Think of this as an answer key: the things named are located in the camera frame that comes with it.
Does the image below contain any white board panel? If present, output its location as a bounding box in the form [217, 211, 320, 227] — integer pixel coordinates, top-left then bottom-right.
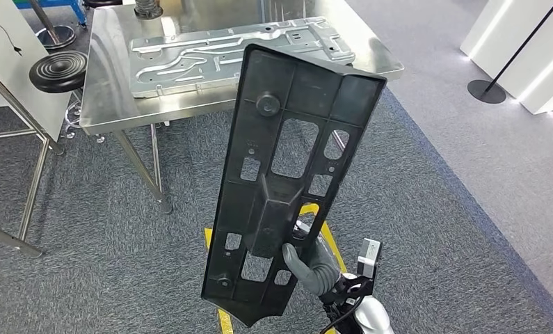
[0, 0, 72, 141]

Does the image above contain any steel tube table frame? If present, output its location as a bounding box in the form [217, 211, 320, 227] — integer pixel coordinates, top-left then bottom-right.
[0, 60, 66, 258]

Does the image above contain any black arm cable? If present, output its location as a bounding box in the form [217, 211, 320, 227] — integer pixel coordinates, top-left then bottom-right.
[319, 294, 365, 334]

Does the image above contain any thin black cable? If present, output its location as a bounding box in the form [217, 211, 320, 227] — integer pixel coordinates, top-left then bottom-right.
[0, 10, 24, 57]

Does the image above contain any stainless steel workbench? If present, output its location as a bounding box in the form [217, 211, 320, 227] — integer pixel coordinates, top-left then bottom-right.
[79, 0, 405, 215]

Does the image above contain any black plastic car part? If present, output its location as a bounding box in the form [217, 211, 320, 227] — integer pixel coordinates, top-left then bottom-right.
[200, 43, 389, 328]

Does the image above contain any grey corrugated hose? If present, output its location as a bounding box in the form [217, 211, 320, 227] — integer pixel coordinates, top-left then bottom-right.
[133, 0, 164, 20]

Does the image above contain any stamped sheet metal panel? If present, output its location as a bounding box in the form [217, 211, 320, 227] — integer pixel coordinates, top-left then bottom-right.
[128, 17, 356, 99]

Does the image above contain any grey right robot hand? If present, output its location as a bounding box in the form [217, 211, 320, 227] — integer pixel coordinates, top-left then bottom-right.
[281, 237, 341, 295]

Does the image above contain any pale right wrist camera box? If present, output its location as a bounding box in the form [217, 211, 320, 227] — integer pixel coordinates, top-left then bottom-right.
[356, 238, 383, 280]

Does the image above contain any stool with chrome base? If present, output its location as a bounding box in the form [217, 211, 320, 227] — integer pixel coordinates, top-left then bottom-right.
[27, 0, 77, 51]

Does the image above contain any blue metal frame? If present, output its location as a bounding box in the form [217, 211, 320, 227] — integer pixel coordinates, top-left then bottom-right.
[13, 0, 88, 26]

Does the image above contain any white lit display wall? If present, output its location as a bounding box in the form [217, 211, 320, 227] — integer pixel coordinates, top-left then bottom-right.
[460, 0, 553, 116]

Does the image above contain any black stanchion with round base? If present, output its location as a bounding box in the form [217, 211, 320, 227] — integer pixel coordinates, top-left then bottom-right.
[467, 0, 553, 104]

